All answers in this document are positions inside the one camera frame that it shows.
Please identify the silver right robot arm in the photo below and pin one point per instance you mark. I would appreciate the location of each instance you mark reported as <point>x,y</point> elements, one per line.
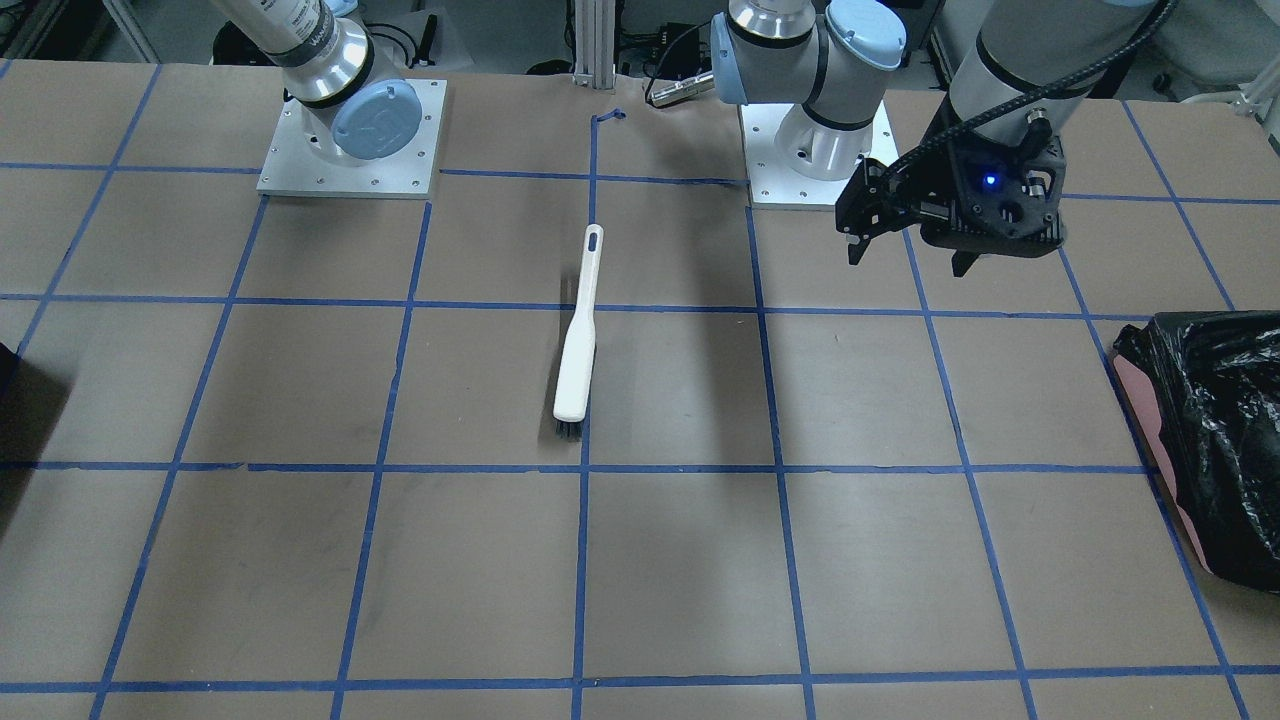
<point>331,68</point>

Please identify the white hand brush black bristles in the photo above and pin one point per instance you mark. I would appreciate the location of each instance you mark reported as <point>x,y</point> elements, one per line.
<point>570,404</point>

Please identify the black lined trash bin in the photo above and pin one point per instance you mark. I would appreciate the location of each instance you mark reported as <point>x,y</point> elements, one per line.
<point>1205,390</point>

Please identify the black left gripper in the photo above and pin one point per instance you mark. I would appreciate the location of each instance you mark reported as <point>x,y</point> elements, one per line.
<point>931,187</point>

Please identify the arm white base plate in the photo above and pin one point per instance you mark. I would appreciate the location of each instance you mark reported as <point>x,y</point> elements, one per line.
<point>796,163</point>
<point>303,162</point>

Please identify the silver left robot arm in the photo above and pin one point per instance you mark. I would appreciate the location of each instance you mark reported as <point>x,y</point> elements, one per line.
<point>1029,67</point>

